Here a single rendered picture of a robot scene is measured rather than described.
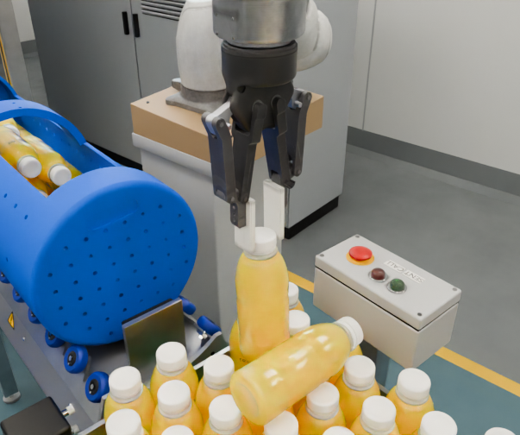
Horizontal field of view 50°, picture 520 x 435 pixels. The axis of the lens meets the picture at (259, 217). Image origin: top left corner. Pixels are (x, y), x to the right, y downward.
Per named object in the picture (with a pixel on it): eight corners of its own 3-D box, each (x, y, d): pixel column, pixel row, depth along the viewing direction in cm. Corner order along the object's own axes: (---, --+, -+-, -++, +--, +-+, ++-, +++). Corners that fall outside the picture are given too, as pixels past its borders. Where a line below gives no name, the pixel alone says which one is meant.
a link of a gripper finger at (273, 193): (262, 180, 65) (267, 178, 65) (263, 230, 69) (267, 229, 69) (280, 189, 63) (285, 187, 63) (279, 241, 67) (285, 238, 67)
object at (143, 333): (179, 350, 94) (173, 292, 88) (187, 358, 93) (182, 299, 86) (126, 380, 89) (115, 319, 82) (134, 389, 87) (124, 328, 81)
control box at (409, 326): (352, 280, 99) (357, 231, 94) (450, 342, 86) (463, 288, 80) (311, 305, 93) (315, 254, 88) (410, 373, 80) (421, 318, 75)
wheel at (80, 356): (80, 339, 90) (70, 337, 88) (93, 355, 87) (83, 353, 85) (68, 363, 90) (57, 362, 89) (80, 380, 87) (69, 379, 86)
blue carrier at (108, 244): (27, 147, 159) (-4, 46, 143) (208, 295, 102) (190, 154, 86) (-81, 182, 144) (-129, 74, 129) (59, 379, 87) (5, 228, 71)
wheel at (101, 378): (103, 365, 85) (91, 364, 83) (116, 382, 82) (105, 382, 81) (89, 391, 85) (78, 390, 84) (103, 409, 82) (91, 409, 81)
